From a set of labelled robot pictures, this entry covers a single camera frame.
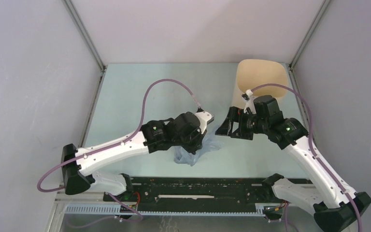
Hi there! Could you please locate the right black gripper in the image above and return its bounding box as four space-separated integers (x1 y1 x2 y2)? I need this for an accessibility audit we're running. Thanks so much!
215 106 268 141

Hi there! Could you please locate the blue plastic trash bag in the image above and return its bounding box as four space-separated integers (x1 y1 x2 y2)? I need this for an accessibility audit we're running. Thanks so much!
173 125 224 167

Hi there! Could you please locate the beige trash bin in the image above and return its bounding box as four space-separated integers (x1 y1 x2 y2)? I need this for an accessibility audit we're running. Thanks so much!
231 59 289 108

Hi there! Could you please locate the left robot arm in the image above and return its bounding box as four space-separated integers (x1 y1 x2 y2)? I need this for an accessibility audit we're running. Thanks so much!
62 111 214 201

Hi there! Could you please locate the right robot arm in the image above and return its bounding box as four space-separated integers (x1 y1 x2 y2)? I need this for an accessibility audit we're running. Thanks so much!
215 95 371 232

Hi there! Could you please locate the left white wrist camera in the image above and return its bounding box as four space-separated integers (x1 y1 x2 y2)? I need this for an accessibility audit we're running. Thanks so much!
194 108 214 133

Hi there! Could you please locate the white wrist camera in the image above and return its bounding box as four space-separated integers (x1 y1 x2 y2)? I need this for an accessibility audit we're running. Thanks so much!
194 108 214 133
242 89 256 115

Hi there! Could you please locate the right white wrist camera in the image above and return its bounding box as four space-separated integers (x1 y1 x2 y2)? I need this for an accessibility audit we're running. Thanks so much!
242 89 256 115

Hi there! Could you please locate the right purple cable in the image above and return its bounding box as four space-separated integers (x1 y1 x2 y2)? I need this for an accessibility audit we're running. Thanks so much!
251 83 364 232

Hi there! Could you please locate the purple cable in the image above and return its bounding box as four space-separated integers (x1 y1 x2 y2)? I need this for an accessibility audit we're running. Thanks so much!
37 78 203 193
251 83 364 232

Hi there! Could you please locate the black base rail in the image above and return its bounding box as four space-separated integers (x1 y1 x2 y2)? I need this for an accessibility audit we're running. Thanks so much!
116 177 284 216

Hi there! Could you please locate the right aluminium frame post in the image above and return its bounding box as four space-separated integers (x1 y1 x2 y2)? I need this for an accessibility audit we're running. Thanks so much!
289 0 333 92

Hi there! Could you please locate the aluminium frame post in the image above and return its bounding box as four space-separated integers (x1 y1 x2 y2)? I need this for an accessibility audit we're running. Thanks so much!
289 0 333 92
62 0 106 94

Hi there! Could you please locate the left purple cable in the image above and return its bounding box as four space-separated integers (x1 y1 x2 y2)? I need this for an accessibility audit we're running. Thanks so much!
37 78 203 193

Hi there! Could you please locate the left aluminium frame post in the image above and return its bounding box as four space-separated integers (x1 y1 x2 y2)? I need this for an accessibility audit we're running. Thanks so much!
62 0 106 94

